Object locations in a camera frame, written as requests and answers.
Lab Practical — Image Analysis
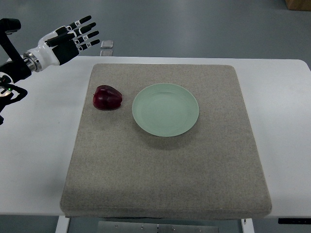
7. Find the metal plate under table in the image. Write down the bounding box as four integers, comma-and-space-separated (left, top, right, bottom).
97, 221, 219, 233

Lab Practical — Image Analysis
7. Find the red apple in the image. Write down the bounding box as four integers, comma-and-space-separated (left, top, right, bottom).
93, 85, 123, 111

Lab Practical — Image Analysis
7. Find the black table control panel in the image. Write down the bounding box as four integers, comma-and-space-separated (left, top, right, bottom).
278, 218, 311, 225

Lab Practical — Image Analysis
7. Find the upper floor socket plate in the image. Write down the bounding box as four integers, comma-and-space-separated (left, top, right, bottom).
100, 40, 114, 49

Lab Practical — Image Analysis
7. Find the beige fabric mat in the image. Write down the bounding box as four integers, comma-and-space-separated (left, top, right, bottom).
60, 64, 272, 220

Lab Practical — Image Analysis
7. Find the cardboard box corner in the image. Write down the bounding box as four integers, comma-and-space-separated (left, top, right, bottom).
285, 0, 311, 11

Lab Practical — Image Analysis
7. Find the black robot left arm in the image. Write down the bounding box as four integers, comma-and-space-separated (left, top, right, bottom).
0, 18, 31, 110

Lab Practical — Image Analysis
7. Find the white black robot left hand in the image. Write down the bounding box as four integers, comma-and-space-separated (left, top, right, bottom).
23, 16, 100, 72

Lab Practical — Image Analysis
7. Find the white table leg frame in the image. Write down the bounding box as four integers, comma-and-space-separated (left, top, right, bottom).
55, 216, 70, 233

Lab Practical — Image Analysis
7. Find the light green plate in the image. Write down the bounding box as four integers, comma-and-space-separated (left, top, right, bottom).
132, 83, 199, 137

